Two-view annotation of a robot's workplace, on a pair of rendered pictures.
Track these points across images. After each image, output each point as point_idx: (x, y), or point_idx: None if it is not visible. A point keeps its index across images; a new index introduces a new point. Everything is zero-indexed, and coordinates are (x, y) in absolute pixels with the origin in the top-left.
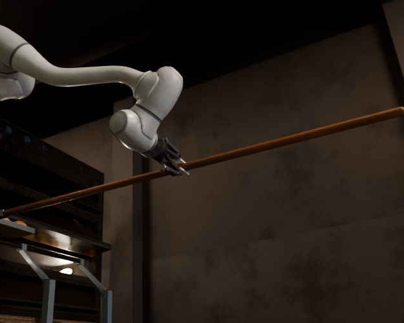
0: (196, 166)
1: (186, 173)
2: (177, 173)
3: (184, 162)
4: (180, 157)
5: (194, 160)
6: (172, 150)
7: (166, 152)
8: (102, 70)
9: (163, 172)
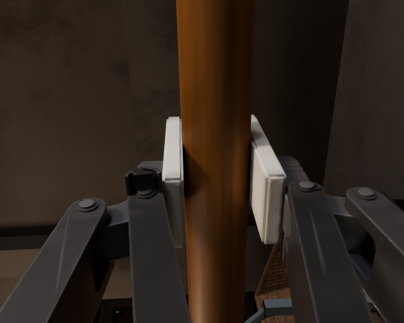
0: (252, 15)
1: (259, 127)
2: (388, 206)
3: (178, 143)
4: (158, 177)
5: (183, 34)
6: (83, 289)
7: None
8: None
9: (233, 307)
